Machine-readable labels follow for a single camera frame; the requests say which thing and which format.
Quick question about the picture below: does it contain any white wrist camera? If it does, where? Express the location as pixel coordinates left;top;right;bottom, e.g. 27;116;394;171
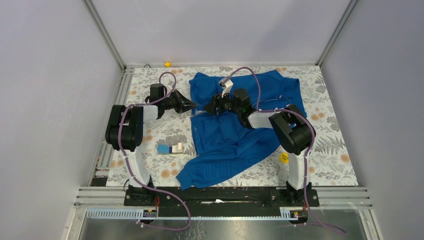
164;81;176;93
218;77;234;96

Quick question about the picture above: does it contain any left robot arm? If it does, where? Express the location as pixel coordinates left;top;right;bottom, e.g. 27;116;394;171
105;83;198;206

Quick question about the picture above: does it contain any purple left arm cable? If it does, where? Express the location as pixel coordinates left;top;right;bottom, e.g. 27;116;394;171
117;71;192;233

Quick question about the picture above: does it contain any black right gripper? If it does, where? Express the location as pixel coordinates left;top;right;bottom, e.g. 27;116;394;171
202;88;242;117

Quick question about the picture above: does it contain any blue white striped block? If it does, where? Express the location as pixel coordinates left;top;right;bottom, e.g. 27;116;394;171
156;142;184;155

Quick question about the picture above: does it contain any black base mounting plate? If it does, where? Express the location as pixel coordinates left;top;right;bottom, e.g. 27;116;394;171
123;186;306;217

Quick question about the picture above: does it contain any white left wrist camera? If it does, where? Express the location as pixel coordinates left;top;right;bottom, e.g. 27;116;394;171
164;81;176;93

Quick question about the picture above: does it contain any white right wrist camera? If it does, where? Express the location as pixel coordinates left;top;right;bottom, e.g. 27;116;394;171
218;77;234;96

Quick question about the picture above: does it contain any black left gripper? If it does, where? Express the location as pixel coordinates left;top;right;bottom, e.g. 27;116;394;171
160;89;198;114

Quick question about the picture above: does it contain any aluminium frame rail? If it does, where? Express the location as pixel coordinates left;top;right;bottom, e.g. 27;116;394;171
85;208;298;221

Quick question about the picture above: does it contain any floral patterned table mat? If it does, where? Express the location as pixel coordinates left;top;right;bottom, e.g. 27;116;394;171
115;66;358;187

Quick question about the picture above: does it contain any blue zip-up jacket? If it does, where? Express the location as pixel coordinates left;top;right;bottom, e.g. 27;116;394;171
176;70;306;190

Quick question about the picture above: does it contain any yellow round sticker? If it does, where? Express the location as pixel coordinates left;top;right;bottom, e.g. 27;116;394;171
279;152;289;164

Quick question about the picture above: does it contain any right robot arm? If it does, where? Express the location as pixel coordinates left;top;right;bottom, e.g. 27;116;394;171
203;88;316;206

